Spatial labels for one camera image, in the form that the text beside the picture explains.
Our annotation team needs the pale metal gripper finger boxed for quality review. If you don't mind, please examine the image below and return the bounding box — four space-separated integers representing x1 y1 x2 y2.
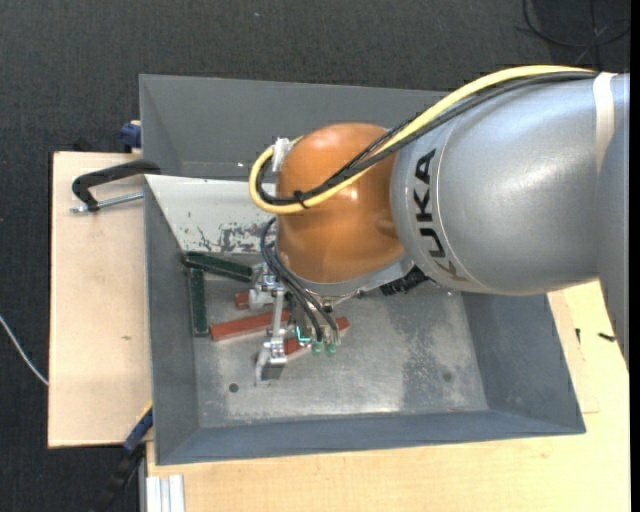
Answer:
248 272 286 308
253 335 291 388

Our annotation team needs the dark green flat block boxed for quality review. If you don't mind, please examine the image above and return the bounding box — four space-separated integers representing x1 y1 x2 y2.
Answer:
180 250 255 284
189 268 210 338

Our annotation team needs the black cylinder on white bracket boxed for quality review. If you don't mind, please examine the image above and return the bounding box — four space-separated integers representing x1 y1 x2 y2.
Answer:
355 269 430 297

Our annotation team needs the grey metal bin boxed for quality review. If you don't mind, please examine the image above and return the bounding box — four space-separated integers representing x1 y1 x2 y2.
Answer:
138 73 587 467

